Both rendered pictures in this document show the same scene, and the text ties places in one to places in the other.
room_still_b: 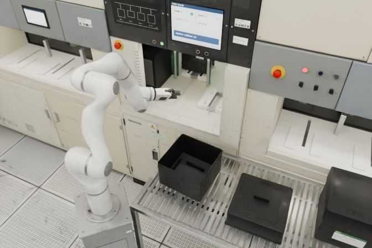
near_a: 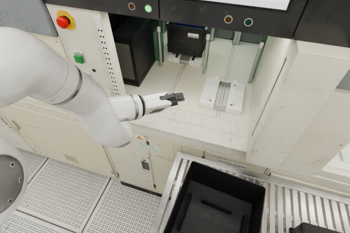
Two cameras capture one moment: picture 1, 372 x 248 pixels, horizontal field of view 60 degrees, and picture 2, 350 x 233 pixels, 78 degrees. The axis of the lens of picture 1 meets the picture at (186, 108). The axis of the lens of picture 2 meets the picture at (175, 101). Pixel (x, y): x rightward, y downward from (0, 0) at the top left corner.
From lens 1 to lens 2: 1.20 m
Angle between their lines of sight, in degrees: 9
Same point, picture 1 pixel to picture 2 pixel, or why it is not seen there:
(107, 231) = not seen: outside the picture
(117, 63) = (14, 66)
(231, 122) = (277, 141)
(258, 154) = (303, 174)
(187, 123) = (191, 133)
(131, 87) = (92, 112)
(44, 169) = not seen: hidden behind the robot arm
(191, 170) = (211, 213)
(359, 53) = not seen: outside the picture
